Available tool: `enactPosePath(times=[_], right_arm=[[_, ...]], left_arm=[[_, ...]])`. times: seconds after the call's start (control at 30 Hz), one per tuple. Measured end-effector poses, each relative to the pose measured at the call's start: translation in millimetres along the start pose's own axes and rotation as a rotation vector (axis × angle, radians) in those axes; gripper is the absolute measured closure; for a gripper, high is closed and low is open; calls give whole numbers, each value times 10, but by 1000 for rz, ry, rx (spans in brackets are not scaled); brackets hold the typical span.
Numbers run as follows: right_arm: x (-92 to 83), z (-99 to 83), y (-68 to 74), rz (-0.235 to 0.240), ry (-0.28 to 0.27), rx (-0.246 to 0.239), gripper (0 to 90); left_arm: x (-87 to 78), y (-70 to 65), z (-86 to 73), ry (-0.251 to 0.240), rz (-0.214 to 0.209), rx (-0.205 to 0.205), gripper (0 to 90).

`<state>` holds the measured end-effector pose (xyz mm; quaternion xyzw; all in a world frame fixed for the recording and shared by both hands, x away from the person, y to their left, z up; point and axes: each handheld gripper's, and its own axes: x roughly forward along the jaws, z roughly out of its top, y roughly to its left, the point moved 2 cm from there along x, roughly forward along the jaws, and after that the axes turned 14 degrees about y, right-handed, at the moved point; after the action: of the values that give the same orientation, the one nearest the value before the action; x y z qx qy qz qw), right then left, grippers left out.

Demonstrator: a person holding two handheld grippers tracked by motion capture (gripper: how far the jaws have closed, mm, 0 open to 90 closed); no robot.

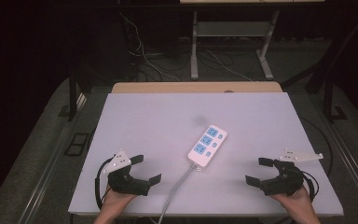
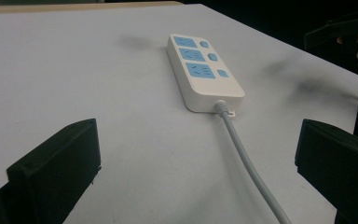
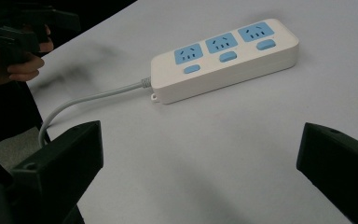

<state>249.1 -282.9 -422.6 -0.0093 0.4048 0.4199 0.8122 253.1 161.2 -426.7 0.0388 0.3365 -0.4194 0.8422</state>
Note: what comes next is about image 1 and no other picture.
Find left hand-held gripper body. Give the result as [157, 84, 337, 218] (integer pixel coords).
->
[102, 149, 152, 197]

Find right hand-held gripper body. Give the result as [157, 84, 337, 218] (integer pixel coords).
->
[258, 148, 324, 198]

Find person's left hand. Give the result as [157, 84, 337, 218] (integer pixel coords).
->
[100, 185, 138, 217]

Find person's right hand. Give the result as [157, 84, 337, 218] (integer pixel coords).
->
[268, 186, 314, 217]

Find white board mat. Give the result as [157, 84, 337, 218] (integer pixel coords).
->
[67, 91, 345, 217]

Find white power strip blue sockets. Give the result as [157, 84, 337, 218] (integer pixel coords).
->
[186, 124, 228, 173]

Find wooden table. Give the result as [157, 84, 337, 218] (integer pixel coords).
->
[111, 81, 283, 94]

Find black metal stand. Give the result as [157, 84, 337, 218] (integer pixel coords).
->
[321, 74, 350, 124]

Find grey power strip cable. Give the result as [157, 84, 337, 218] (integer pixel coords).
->
[157, 164, 198, 224]

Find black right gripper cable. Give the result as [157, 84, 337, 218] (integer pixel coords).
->
[301, 170, 320, 203]

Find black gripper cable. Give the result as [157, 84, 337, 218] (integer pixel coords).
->
[93, 156, 116, 211]
[301, 170, 320, 203]

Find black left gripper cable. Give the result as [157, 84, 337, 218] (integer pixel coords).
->
[93, 156, 116, 211]

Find thin black cable loop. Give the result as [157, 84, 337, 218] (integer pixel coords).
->
[297, 115, 335, 179]

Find black rectangular floor frame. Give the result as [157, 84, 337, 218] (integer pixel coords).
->
[63, 133, 90, 157]

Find aluminium floor rail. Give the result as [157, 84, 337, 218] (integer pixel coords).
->
[18, 92, 89, 224]
[310, 92, 358, 214]

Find thin white floor cable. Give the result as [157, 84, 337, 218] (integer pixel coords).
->
[204, 49, 247, 82]

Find grey metal desk frame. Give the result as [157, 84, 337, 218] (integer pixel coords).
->
[189, 9, 282, 81]

